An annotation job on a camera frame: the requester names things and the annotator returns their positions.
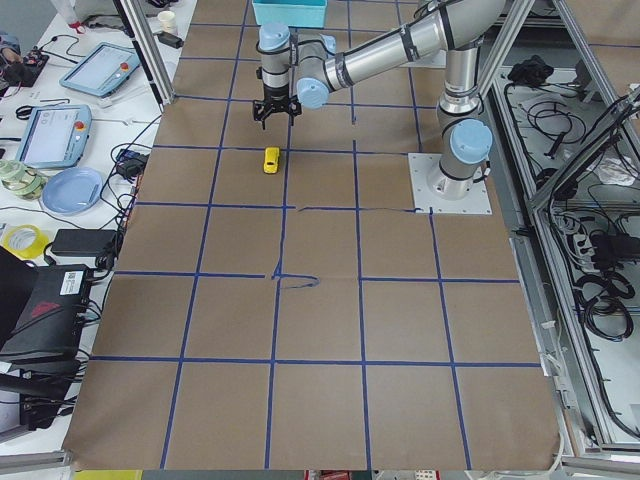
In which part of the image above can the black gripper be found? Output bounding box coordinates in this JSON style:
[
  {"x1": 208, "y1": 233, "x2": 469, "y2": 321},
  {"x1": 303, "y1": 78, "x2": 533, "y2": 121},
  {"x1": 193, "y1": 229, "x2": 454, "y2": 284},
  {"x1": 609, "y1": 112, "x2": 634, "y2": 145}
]
[{"x1": 252, "y1": 87, "x2": 302, "y2": 130}]

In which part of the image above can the yellow beetle toy car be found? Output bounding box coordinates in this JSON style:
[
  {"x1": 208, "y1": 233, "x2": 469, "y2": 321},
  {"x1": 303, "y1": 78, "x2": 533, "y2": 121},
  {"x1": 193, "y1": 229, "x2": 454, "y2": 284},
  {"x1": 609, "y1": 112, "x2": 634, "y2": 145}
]
[{"x1": 263, "y1": 146, "x2": 281, "y2": 175}]

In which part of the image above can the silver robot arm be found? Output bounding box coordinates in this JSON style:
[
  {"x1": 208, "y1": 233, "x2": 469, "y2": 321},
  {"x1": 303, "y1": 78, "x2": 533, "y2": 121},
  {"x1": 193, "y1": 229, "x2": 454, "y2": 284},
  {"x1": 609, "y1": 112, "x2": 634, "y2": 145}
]
[{"x1": 250, "y1": 1, "x2": 506, "y2": 174}]

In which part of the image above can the light blue plastic bin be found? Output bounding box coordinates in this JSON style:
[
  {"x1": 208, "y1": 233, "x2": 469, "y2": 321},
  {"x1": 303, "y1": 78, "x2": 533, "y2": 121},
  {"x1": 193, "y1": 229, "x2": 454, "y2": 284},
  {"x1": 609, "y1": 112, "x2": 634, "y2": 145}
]
[{"x1": 252, "y1": 0, "x2": 328, "y2": 28}]

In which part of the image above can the teach pendant far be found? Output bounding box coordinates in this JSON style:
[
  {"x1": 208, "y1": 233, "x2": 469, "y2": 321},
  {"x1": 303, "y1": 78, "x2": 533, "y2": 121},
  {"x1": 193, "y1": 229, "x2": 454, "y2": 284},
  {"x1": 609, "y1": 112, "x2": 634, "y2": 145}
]
[{"x1": 59, "y1": 42, "x2": 140, "y2": 98}]

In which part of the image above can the teach pendant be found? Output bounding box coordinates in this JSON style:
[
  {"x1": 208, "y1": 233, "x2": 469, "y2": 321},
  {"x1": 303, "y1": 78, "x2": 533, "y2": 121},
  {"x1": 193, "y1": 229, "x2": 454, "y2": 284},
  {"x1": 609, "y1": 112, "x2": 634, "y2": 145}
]
[
  {"x1": 59, "y1": 42, "x2": 140, "y2": 98},
  {"x1": 16, "y1": 105, "x2": 92, "y2": 169}
]

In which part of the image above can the blue plate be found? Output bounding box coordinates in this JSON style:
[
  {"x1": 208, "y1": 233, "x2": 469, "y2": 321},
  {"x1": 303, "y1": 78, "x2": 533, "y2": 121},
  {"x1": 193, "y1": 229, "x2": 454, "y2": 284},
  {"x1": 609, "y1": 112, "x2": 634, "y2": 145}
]
[{"x1": 41, "y1": 167, "x2": 104, "y2": 215}]

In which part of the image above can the teach pendant near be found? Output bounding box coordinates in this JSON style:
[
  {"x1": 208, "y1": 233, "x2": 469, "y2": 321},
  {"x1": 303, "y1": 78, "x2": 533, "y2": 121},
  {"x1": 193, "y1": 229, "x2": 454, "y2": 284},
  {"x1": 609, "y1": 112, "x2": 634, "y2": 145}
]
[{"x1": 16, "y1": 105, "x2": 92, "y2": 169}]

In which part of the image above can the black power adapter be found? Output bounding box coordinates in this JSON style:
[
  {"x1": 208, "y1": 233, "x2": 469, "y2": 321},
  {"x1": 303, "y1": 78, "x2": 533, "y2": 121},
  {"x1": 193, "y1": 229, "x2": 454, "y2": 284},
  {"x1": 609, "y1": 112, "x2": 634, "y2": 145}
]
[{"x1": 50, "y1": 229, "x2": 116, "y2": 257}]

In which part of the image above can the yellow tape roll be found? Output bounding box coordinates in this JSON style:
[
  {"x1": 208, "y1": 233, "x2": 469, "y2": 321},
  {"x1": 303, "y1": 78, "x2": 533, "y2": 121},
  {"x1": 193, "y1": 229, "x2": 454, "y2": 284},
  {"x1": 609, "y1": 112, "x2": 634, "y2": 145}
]
[{"x1": 2, "y1": 225, "x2": 49, "y2": 260}]

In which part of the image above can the black laptop computer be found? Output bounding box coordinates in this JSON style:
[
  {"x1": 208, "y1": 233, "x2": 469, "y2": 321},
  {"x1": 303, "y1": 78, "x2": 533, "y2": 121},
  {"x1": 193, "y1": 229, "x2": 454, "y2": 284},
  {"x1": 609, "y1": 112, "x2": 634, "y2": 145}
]
[{"x1": 1, "y1": 249, "x2": 91, "y2": 365}]

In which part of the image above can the aluminium frame post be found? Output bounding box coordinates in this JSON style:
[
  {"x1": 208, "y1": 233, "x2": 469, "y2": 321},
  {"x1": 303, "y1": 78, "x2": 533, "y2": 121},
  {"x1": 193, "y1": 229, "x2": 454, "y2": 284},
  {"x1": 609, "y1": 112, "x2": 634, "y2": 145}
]
[{"x1": 113, "y1": 0, "x2": 175, "y2": 106}]

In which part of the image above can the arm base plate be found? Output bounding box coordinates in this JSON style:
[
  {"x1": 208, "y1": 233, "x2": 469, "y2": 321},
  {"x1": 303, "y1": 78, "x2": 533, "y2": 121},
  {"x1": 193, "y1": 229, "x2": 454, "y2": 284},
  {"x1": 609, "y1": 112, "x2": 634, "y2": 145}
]
[{"x1": 408, "y1": 153, "x2": 492, "y2": 215}]

